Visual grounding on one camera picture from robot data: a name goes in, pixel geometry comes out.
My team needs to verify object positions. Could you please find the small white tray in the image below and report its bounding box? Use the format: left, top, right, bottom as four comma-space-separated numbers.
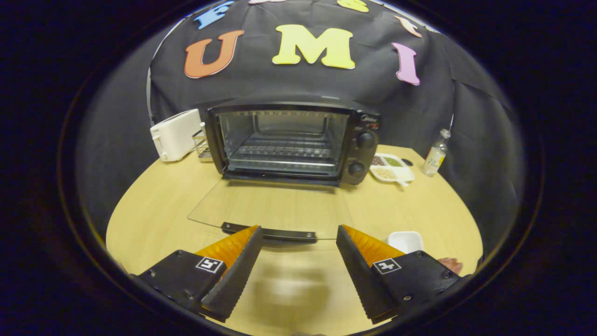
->
387, 231, 424, 255

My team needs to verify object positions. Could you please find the black toaster oven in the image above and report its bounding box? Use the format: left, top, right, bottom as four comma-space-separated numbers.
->
187, 100, 381, 245

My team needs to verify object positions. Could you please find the clear plastic bottle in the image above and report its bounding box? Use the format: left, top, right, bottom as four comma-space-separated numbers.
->
423, 129, 451, 177

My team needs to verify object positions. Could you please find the white divided dish with grains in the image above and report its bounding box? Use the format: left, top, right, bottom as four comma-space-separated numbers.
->
368, 153, 416, 186

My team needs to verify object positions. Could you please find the white bread toaster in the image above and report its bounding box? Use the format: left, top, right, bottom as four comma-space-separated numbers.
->
150, 109, 204, 162

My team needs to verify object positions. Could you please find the red raw meat piece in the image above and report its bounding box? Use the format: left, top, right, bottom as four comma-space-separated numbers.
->
438, 258, 463, 275

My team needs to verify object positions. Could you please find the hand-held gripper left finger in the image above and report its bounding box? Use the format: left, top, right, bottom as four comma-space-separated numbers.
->
135, 225, 264, 322

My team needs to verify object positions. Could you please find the small wire rack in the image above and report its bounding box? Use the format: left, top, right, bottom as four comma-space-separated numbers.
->
193, 122, 214, 162

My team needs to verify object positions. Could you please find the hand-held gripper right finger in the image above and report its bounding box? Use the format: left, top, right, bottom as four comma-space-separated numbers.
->
336, 224, 472, 325

